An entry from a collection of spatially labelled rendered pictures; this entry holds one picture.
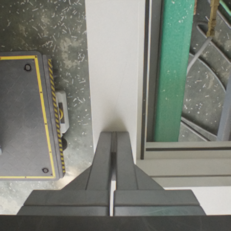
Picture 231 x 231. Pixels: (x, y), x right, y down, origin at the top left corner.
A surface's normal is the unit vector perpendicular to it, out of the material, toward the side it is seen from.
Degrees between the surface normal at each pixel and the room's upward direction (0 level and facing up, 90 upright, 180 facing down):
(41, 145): 0
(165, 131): 0
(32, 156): 0
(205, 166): 90
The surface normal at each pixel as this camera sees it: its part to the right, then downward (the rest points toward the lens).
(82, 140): -0.01, 0.29
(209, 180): -0.01, -0.96
